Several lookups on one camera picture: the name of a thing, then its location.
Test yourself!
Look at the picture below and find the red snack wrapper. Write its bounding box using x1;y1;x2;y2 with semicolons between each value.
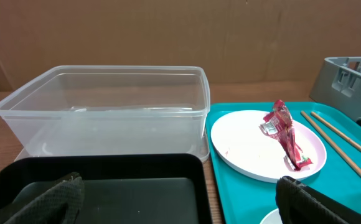
260;100;312;171

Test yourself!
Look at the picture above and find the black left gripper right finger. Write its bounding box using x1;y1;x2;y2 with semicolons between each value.
275;176;361;224

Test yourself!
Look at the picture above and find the clear plastic bin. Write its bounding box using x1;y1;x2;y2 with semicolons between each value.
0;65;210;161

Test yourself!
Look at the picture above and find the black plastic tray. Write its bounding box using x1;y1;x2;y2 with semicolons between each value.
0;154;212;224

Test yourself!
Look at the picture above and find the large white plate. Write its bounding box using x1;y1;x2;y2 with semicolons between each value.
210;110;327;183

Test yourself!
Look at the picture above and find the wooden chopstick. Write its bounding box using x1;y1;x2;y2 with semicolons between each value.
311;111;361;152
301;111;361;178

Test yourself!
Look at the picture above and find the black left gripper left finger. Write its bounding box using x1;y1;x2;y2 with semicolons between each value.
0;172;85;224

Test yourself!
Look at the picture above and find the grey bowl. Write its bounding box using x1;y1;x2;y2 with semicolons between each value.
260;208;283;224

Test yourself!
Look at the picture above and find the grey dishwasher rack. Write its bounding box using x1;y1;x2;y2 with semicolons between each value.
309;57;361;126

